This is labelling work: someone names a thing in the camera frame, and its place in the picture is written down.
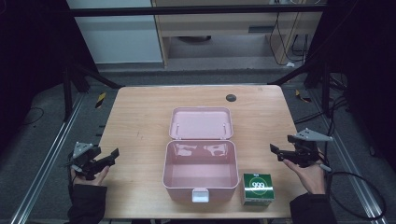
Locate pink storage box with lid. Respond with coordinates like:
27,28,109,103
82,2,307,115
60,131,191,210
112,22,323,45
162,106,240,203

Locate black horizontal frame bar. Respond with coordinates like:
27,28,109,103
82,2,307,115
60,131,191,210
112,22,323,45
66,5,327,18

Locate white cabinet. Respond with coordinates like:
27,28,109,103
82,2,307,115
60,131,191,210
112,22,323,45
65,0,163,65

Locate yellow black floor tape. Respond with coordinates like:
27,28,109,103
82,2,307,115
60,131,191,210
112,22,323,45
294,89,313,104
94,91,107,109

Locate green carton box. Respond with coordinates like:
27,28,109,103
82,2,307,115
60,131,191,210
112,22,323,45
241,173,276,206

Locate light wooden desk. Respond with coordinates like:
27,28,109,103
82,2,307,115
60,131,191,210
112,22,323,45
150,0,323,68

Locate black floor cables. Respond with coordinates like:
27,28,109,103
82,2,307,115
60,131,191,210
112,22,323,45
293,73,350,126

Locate black metal stand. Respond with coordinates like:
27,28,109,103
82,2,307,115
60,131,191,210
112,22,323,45
61,61,123,123
268,59,333,119

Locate black hanging desk cables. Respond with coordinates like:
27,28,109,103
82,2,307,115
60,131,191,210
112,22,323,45
268,11,310,67

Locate black looped cable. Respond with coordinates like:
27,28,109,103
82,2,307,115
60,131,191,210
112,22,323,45
323,164,388,220

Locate aluminium floor rail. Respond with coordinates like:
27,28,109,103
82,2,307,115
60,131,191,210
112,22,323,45
9,92,86,224
311,91,389,224

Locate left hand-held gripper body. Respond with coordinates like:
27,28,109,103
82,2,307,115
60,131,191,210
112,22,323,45
68,141,103,181

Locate person's left hand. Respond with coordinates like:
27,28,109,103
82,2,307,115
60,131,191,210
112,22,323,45
70,164,111,188

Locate person's right hand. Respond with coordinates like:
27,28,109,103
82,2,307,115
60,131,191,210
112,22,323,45
282,156,327,196

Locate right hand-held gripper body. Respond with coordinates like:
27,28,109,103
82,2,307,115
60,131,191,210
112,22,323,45
287,127,333,169

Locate dark curtain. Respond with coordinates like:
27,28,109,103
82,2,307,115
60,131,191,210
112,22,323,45
306,0,396,173
0,0,98,153

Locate thin black floor cable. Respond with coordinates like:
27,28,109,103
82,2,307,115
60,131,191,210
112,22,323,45
20,106,46,127

